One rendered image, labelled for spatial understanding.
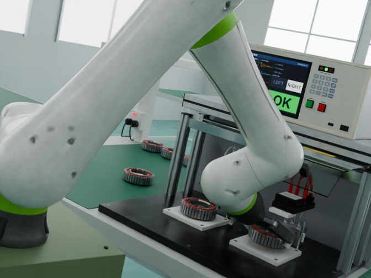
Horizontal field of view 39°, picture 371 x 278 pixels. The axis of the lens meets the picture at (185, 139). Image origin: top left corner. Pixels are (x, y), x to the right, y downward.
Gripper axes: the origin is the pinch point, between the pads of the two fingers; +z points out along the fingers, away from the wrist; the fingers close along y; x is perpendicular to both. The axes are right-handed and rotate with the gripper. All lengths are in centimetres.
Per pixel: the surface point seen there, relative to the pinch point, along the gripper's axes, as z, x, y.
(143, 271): 119, -27, -107
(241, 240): -1.7, -5.4, -5.5
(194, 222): -3.4, -6.6, -20.5
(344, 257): 8.9, 4.2, 18.5
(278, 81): -9.1, 41.3, -15.8
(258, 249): -2.2, -5.6, 0.4
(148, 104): 52, 44, -110
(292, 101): -6.7, 37.4, -9.8
